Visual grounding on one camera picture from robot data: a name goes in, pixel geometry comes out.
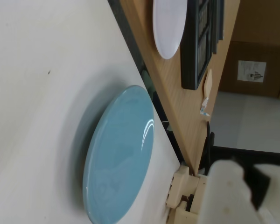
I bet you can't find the cream plastic clamp block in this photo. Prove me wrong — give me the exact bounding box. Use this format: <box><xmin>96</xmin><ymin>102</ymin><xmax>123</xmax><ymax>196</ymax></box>
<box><xmin>165</xmin><ymin>163</ymin><xmax>210</xmax><ymax>224</ymax></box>

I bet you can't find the small white paper scrap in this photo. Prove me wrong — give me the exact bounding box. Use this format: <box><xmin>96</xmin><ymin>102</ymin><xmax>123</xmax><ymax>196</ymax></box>
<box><xmin>199</xmin><ymin>97</ymin><xmax>210</xmax><ymax>117</ymax></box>

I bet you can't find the brown cardboard box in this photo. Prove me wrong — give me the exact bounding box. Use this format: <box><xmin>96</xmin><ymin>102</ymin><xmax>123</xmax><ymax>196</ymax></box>
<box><xmin>218</xmin><ymin>0</ymin><xmax>280</xmax><ymax>100</ymax></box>

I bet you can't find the blue ceramic dish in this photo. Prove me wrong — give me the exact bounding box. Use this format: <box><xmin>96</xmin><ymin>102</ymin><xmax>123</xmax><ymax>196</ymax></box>
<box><xmin>82</xmin><ymin>84</ymin><xmax>155</xmax><ymax>224</ymax></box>

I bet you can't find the small pale wooden piece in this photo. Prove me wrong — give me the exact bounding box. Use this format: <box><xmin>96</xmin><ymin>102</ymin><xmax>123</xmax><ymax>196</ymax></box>
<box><xmin>202</xmin><ymin>69</ymin><xmax>213</xmax><ymax>98</ymax></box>

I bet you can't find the white oval plate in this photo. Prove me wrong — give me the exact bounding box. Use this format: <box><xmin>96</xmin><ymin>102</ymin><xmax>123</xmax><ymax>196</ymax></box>
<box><xmin>152</xmin><ymin>0</ymin><xmax>188</xmax><ymax>59</ymax></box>

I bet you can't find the black framed organizer tray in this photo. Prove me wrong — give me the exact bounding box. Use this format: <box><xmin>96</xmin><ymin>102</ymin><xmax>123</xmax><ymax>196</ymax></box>
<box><xmin>180</xmin><ymin>0</ymin><xmax>225</xmax><ymax>91</ymax></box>

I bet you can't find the white printed box label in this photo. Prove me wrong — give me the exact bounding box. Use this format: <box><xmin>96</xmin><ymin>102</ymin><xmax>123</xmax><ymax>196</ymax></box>
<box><xmin>237</xmin><ymin>60</ymin><xmax>267</xmax><ymax>83</ymax></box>

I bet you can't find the black chair base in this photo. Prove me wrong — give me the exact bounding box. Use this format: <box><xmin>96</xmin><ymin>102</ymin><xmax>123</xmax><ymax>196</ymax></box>
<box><xmin>200</xmin><ymin>121</ymin><xmax>280</xmax><ymax>175</ymax></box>

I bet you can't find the light wooden desk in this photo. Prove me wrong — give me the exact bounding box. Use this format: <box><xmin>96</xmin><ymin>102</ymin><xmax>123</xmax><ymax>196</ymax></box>
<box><xmin>118</xmin><ymin>0</ymin><xmax>241</xmax><ymax>176</ymax></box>

